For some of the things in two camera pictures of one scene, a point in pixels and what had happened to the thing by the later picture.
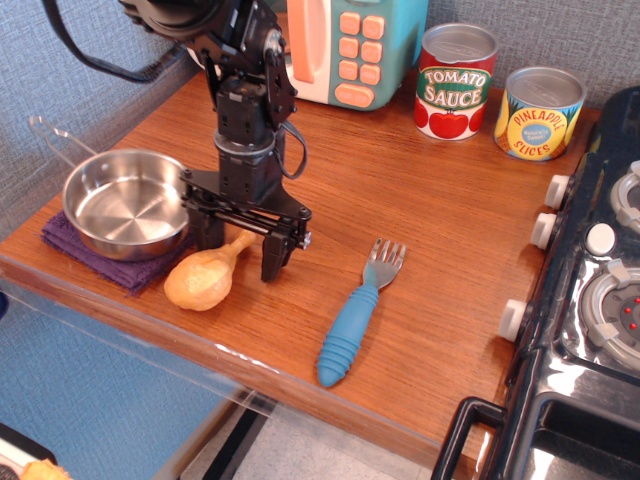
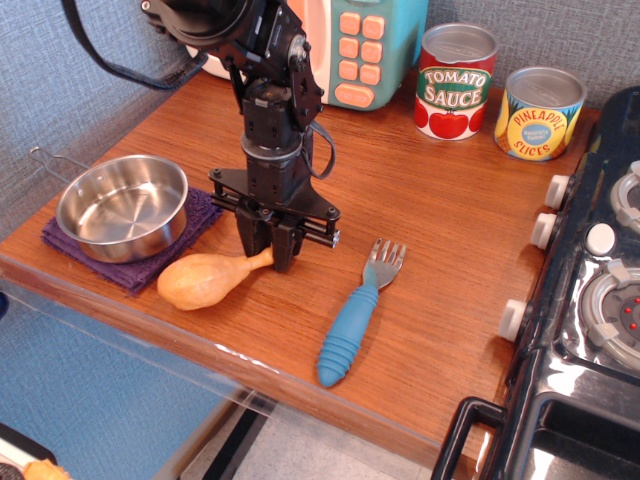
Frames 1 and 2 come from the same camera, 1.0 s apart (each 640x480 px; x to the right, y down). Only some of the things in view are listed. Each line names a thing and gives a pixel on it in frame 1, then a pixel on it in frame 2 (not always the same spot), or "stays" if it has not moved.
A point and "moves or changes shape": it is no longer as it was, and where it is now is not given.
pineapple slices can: x=539 y=111 stays
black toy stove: x=573 y=406 stays
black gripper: x=247 y=190 → x=276 y=182
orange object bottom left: x=44 y=469 stays
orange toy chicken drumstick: x=200 y=279 moves or changes shape
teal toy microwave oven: x=358 y=55 stays
